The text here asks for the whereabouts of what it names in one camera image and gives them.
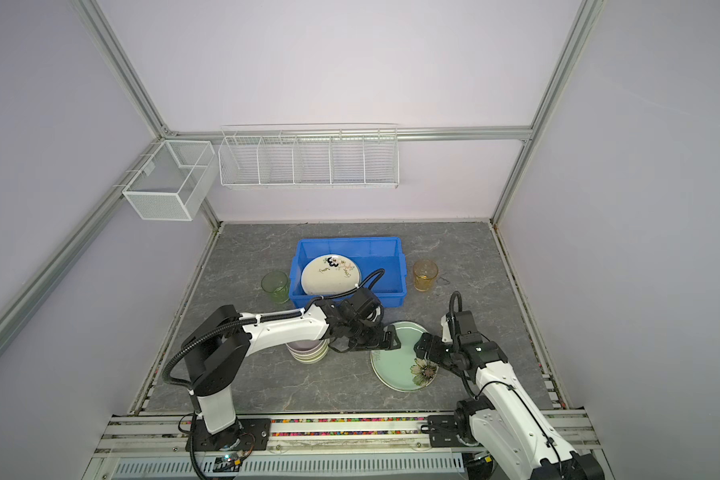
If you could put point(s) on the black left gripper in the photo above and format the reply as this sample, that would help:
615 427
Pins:
378 340

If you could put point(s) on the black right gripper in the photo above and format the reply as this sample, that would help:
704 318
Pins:
433 352

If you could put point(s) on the green flower plate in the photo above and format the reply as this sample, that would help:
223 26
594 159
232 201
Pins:
400 369

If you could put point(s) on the cream floral plate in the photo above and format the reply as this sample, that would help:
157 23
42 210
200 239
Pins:
330 274

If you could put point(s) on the purple top bowl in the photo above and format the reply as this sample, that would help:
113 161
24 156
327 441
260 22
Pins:
305 347

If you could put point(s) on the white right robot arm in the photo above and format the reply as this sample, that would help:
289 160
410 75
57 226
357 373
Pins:
501 417

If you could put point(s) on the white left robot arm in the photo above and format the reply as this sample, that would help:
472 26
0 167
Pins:
209 359

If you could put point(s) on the blue plastic bin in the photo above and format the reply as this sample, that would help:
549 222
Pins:
367 253

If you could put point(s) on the stacked lower bowls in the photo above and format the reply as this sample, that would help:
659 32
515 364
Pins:
310 356

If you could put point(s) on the amber glass cup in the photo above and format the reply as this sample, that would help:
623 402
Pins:
425 273

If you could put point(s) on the green glass cup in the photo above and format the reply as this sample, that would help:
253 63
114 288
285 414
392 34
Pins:
275 284

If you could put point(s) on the small white mesh basket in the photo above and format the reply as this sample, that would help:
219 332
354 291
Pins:
174 181

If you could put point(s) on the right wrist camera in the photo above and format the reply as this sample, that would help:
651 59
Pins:
461 327

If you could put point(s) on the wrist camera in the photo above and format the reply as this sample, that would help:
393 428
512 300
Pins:
364 304
461 327

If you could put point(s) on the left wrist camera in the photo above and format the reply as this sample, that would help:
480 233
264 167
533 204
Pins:
364 304

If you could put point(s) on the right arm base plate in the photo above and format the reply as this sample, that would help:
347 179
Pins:
443 432

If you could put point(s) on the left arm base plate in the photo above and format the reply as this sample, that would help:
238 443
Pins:
246 434

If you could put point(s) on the long white wire basket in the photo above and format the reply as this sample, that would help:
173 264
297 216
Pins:
309 155

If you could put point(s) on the aluminium mounting rail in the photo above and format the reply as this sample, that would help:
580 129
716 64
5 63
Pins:
303 446

